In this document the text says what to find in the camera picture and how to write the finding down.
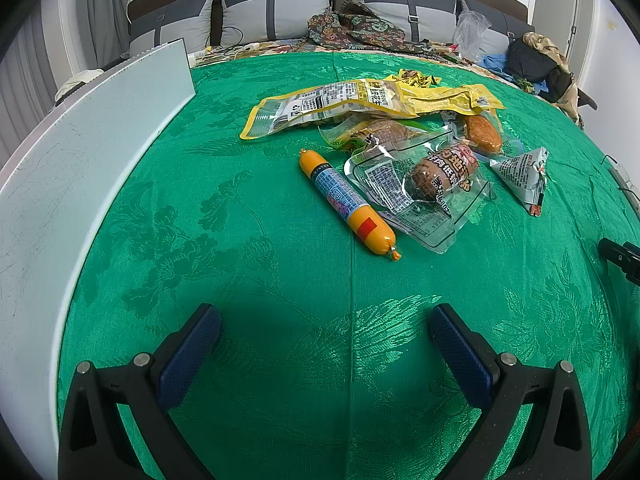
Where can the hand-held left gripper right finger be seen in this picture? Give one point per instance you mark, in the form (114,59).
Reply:
(457,355)

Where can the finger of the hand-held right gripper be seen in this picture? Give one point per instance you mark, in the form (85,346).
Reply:
(622,257)

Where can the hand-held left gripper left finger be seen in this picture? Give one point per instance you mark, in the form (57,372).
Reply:
(192,355)

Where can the triangular silver snack packet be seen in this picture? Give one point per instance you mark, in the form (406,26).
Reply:
(522,180)

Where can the clear packet with brown meat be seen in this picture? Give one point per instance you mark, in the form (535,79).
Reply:
(430,180)

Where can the clear packet with orange snack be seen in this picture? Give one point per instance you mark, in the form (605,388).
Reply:
(482,132)

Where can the orange sausage stick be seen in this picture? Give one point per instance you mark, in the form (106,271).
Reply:
(345,200)

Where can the white board panel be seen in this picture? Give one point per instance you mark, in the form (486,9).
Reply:
(75,160)

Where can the long yellow snack packet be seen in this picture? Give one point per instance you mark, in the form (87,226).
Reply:
(450,100)

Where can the green-edged packet with brown snack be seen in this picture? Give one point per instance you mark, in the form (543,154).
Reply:
(385,132)

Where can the large yellow snack packet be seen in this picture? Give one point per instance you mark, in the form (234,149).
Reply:
(310,107)

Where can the small yellow patterned wrapper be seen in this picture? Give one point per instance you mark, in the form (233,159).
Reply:
(415,78)

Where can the eyeglasses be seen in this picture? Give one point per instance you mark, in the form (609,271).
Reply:
(622,180)

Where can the green floral bedspread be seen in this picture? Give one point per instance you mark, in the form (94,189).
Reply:
(250,260)

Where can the black bag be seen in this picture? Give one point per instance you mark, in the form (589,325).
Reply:
(532,62)

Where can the beige patterned cloth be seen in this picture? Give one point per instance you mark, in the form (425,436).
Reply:
(542,42)

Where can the blue cloth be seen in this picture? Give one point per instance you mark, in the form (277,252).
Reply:
(495,65)

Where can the grey two-tone pillow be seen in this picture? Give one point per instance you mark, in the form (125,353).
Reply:
(500,30)
(400,5)
(170,25)
(280,5)

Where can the clear plastic bag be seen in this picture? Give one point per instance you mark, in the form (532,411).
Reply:
(470,35)

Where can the white towel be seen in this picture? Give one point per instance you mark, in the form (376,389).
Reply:
(80,82)

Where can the dark patterned cloth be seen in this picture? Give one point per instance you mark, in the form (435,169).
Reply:
(360,30)

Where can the grey curtain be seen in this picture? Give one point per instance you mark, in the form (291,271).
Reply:
(55,35)

